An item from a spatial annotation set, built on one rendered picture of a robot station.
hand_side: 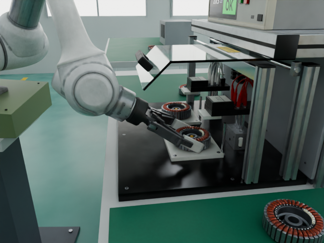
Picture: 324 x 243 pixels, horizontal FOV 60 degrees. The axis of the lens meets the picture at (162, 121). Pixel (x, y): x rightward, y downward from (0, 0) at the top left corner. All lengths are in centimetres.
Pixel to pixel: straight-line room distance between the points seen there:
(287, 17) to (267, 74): 16
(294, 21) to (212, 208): 46
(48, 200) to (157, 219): 145
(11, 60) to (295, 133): 99
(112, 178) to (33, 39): 65
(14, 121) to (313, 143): 91
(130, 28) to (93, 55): 490
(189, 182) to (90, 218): 118
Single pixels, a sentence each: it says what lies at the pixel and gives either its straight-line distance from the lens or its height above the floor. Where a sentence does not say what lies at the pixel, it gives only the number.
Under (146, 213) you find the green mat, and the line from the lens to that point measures 64.
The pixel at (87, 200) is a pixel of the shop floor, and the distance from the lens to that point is 195.
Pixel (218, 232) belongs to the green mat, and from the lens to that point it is 61.
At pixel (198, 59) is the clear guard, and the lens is 59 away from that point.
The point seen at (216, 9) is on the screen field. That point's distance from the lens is 102.
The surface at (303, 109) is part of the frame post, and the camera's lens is 69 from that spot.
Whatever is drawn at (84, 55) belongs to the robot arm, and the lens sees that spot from 57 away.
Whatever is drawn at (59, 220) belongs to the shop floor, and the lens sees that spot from 185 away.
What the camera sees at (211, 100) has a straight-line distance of 80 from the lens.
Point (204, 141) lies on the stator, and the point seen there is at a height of 81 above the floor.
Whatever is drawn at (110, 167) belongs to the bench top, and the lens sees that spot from 81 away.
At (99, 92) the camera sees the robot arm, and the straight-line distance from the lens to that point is 53.
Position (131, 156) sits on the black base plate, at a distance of 81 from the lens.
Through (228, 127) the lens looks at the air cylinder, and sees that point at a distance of 89.
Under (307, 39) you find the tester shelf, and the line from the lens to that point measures 63.
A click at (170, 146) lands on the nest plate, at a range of 83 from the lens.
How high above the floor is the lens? 117
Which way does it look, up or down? 22 degrees down
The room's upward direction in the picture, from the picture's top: straight up
